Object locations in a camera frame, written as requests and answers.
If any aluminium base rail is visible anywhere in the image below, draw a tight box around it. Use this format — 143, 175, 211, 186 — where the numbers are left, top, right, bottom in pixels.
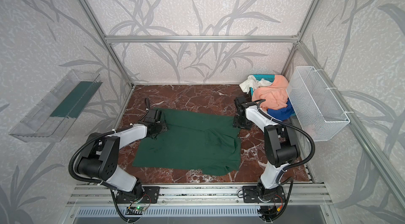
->
66, 182, 333, 207

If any peach pink t-shirt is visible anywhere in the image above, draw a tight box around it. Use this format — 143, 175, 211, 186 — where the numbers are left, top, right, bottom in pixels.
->
252, 75, 289, 111

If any right base wiring bundle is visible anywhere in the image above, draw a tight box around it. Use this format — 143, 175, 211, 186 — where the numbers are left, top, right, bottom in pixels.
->
257, 203, 285, 221

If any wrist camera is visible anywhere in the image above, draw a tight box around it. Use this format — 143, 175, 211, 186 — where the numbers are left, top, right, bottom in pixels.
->
143, 98, 162, 124
234, 96, 255, 115

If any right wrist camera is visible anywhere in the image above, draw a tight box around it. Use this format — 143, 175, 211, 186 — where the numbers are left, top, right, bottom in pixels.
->
234, 96, 255, 115

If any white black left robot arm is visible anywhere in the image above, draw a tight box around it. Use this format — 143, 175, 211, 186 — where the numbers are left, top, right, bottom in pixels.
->
68, 120, 168, 195

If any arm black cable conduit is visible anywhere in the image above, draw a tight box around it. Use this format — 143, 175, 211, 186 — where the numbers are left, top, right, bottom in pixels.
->
257, 99, 316, 221
68, 124, 141, 223

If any teal plastic laundry basket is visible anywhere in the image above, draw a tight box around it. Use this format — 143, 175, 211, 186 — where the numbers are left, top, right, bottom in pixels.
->
248, 74, 295, 120

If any green circuit board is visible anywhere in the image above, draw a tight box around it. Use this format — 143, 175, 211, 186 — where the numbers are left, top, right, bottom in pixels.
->
126, 205, 149, 216

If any blue t-shirt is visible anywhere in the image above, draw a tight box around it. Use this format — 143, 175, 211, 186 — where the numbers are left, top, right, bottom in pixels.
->
267, 99, 295, 121

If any green t-shirt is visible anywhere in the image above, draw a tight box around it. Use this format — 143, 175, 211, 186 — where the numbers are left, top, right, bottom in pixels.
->
132, 109, 241, 176

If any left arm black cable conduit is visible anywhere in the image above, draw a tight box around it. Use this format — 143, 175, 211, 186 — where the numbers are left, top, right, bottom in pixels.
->
68, 124, 141, 223

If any clear acrylic wall shelf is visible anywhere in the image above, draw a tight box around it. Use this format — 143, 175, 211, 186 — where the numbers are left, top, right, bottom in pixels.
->
9, 70, 103, 142

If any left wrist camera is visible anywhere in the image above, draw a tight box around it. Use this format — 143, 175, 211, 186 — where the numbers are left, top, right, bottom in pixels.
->
143, 98, 162, 124

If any aluminium frame post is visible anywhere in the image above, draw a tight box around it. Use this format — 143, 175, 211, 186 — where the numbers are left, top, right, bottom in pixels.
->
77, 0, 134, 88

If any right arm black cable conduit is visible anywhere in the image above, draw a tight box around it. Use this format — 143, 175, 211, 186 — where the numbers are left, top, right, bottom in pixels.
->
257, 99, 316, 221

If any white wire mesh basket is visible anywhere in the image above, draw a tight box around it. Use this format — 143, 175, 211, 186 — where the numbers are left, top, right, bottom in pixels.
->
286, 66, 350, 141

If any aluminium frame crossbar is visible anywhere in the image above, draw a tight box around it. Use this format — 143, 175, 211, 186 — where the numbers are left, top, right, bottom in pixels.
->
104, 35, 297, 43

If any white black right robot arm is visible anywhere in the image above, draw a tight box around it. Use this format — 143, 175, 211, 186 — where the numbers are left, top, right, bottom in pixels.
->
233, 102, 301, 194

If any white t-shirt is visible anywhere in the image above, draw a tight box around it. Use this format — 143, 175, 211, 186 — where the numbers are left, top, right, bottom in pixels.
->
239, 74, 275, 94

